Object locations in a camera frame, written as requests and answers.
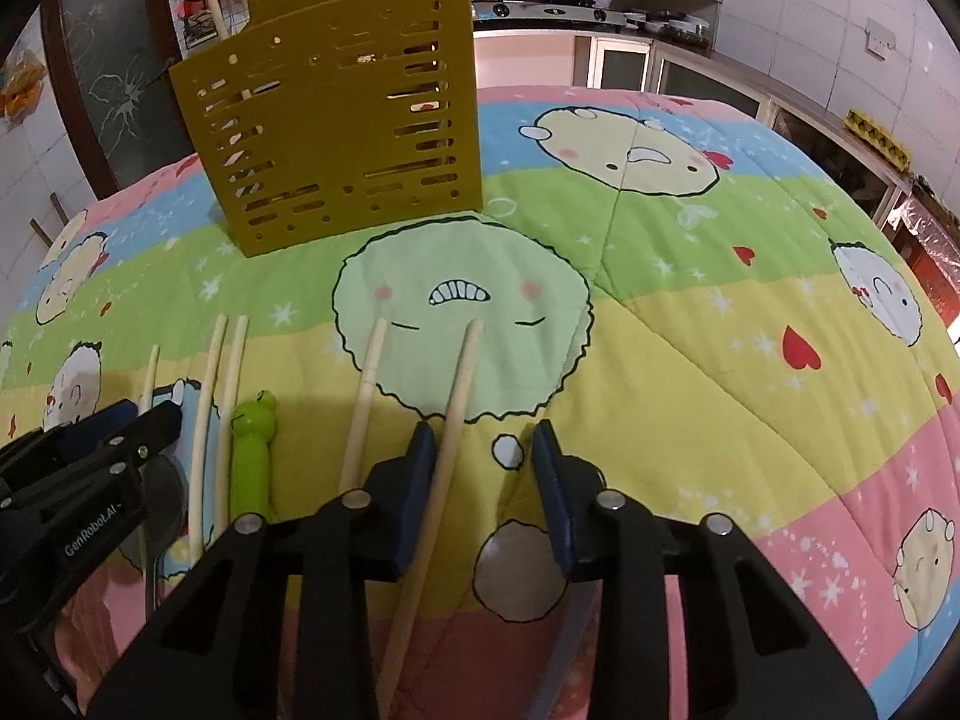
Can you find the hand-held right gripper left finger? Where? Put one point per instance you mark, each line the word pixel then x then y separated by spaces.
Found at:
pixel 418 472

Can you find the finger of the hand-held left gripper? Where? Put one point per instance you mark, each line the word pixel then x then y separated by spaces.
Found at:
pixel 90 431
pixel 150 427

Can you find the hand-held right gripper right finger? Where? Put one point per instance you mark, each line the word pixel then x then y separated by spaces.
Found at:
pixel 551 487

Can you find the yellow perforated utensil holder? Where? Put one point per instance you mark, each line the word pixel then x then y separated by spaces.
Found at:
pixel 337 127

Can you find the cartoon printed blanket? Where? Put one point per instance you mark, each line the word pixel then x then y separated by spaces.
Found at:
pixel 675 315

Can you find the orange plastic bag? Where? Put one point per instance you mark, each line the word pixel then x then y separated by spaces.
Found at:
pixel 19 86

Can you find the dark wooden glass door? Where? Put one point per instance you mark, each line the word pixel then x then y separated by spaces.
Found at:
pixel 112 67

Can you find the white kitchen cabinet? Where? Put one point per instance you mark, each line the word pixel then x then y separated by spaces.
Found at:
pixel 675 71

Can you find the clear red plastic bag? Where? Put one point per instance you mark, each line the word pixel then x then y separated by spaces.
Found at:
pixel 930 255

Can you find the gas stove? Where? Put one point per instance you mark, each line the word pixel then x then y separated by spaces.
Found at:
pixel 547 11

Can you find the yellow egg carton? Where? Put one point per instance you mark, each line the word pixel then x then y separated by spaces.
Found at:
pixel 877 139

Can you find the white wall socket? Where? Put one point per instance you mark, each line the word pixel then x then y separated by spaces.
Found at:
pixel 881 39

